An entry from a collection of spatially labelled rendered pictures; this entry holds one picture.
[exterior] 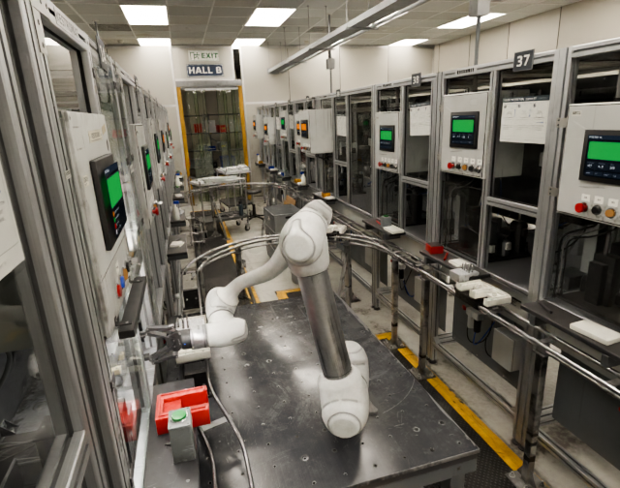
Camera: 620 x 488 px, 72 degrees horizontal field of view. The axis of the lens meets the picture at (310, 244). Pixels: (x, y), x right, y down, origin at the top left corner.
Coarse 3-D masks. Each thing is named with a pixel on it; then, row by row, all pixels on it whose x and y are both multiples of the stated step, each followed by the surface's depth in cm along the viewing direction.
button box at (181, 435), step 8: (184, 408) 121; (168, 424) 115; (176, 424) 114; (184, 424) 114; (192, 424) 119; (176, 432) 114; (184, 432) 114; (192, 432) 116; (176, 440) 114; (184, 440) 115; (192, 440) 116; (176, 448) 115; (184, 448) 116; (192, 448) 116; (176, 456) 116; (184, 456) 116; (192, 456) 117
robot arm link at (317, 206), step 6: (306, 204) 146; (312, 204) 143; (318, 204) 142; (324, 204) 143; (300, 210) 142; (306, 210) 140; (312, 210) 141; (318, 210) 142; (324, 210) 142; (330, 210) 144; (324, 216) 142; (330, 216) 144; (324, 222) 140
